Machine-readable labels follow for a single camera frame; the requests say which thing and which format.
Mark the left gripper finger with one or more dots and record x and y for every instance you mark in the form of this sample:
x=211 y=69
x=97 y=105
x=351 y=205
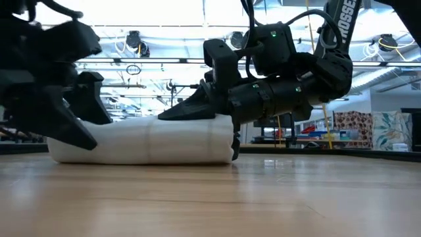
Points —
x=90 y=98
x=49 y=118

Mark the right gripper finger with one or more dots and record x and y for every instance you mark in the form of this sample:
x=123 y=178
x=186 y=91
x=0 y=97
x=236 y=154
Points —
x=236 y=145
x=197 y=108

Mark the white checked towel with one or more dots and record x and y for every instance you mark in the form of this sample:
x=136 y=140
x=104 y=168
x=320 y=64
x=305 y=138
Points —
x=148 y=141

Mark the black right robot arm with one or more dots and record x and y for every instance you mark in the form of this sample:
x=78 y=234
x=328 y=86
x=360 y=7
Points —
x=332 y=72

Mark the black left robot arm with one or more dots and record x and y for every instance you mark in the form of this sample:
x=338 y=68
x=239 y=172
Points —
x=13 y=8

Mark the blue storage bin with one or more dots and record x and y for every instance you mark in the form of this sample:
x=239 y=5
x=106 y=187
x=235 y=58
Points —
x=317 y=134

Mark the leopard-print fabric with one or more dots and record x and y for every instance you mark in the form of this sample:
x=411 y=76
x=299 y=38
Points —
x=353 y=128

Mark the floral-print fabric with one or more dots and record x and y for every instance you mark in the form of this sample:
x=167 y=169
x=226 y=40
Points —
x=391 y=128

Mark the white box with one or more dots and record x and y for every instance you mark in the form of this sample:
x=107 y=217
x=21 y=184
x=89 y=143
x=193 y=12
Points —
x=400 y=147

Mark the black cabinet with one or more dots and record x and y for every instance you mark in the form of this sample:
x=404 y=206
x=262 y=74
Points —
x=412 y=128

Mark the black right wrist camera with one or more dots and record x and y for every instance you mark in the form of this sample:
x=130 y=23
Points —
x=220 y=62

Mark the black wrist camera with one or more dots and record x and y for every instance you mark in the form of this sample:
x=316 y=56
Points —
x=65 y=42
x=220 y=62

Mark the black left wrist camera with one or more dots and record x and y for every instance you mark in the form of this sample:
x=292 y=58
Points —
x=65 y=42

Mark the ceiling light rail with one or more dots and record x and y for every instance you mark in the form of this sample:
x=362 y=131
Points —
x=148 y=60

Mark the black aluminium table frame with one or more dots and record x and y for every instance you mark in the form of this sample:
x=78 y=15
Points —
x=329 y=152

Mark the silver air duct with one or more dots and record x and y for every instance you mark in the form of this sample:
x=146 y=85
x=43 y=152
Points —
x=378 y=79

